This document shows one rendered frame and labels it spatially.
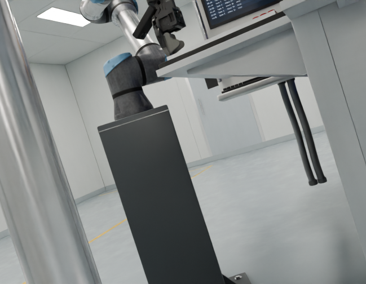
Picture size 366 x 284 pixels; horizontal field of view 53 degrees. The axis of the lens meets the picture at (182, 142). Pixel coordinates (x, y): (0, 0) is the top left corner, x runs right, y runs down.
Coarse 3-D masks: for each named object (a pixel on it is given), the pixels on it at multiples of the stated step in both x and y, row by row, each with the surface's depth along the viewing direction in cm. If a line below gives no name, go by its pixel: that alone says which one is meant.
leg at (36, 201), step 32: (0, 0) 26; (0, 32) 26; (0, 64) 25; (0, 96) 25; (32, 96) 27; (0, 128) 25; (32, 128) 26; (0, 160) 25; (32, 160) 25; (0, 192) 26; (32, 192) 25; (64, 192) 27; (32, 224) 25; (64, 224) 26; (32, 256) 25; (64, 256) 26
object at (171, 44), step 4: (164, 36) 115; (168, 36) 114; (164, 40) 114; (168, 40) 114; (172, 40) 114; (176, 40) 113; (168, 44) 115; (172, 44) 114; (176, 44) 114; (164, 48) 114; (168, 48) 115; (172, 48) 114; (176, 48) 114; (164, 52) 115; (168, 52) 115
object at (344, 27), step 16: (320, 16) 87; (336, 16) 85; (352, 16) 84; (336, 32) 86; (352, 32) 84; (336, 48) 86; (352, 48) 85; (336, 64) 87; (352, 64) 85; (352, 80) 86; (352, 96) 86; (352, 112) 87
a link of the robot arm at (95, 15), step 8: (88, 0) 134; (96, 0) 119; (104, 0) 120; (112, 0) 122; (80, 8) 148; (88, 8) 140; (96, 8) 134; (104, 8) 138; (88, 16) 149; (96, 16) 150; (104, 16) 156
